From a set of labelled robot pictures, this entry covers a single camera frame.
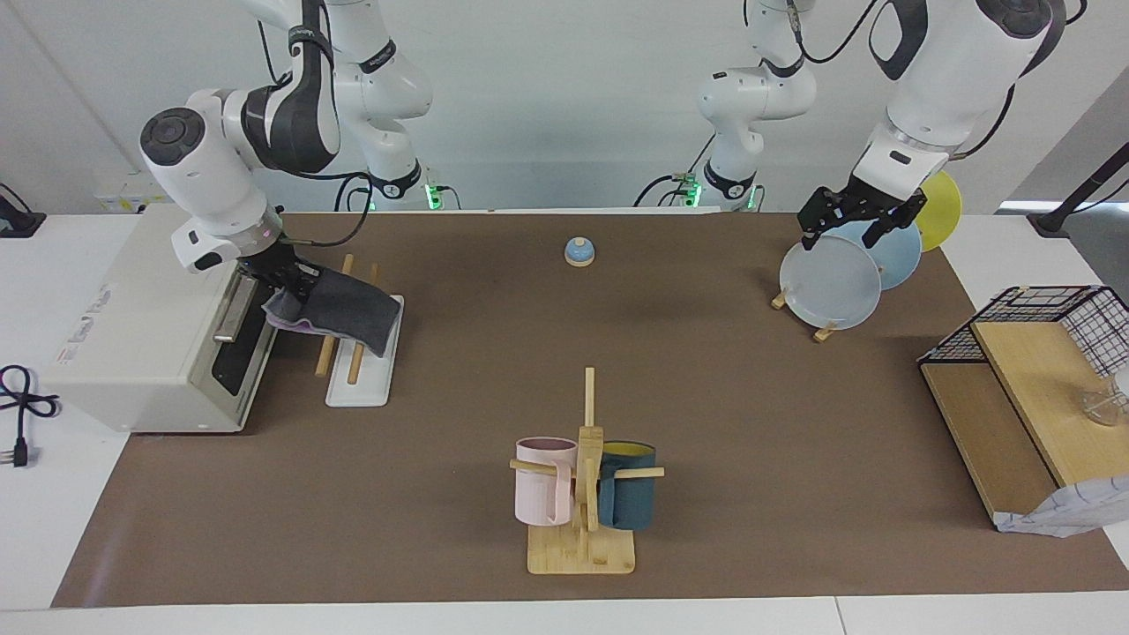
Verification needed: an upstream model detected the black power cord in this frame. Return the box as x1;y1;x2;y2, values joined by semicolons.
0;364;61;468

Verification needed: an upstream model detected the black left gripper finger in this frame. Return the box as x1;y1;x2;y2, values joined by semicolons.
798;187;839;253
863;196;929;250

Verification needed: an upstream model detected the black stand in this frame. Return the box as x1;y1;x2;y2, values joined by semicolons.
1028;141;1129;237

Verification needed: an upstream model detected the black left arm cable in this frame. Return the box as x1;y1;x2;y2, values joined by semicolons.
745;0;1088;161

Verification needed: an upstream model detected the white marble-patterned sheet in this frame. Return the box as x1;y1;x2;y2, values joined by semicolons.
995;476;1129;539

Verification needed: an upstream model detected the purple and grey towel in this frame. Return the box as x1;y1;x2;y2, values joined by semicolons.
261;267;402;359

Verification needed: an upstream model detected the wooden plate rack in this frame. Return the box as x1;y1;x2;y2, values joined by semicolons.
771;287;839;343

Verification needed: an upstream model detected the light blue plate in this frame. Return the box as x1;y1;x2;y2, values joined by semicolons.
834;216;923;292

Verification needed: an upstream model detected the dark teal mug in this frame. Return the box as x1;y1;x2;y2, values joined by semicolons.
598;441;658;531

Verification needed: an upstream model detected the black wire basket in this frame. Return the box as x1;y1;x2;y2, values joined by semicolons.
917;285;1129;378

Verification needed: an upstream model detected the yellow plate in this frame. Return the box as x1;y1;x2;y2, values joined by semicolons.
913;170;963;253

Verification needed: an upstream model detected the clear glass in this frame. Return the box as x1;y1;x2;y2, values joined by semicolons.
1074;370;1129;429

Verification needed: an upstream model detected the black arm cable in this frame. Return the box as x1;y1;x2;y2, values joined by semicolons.
256;0;376;248
745;0;1088;161

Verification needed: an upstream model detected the black clamp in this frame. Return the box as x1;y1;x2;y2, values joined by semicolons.
0;183;47;239

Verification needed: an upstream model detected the pink mug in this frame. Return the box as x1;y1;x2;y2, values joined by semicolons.
515;437;579;527

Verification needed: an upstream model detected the brown table mat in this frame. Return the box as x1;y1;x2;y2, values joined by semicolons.
51;212;1129;609

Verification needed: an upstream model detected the wooden mug tree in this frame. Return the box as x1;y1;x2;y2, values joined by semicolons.
509;367;666;576

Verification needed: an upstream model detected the black base cable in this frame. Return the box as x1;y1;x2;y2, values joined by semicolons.
333;170;376;213
635;132;715;208

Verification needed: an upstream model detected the grey plate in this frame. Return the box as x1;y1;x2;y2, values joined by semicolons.
780;235;883;332

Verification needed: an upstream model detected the beige toaster oven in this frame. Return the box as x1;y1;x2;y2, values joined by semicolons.
40;203;301;435

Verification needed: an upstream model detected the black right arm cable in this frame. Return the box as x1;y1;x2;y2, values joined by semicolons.
256;0;376;248

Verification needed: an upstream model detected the wooden box with mesh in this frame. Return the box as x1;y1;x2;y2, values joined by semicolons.
920;319;1129;530

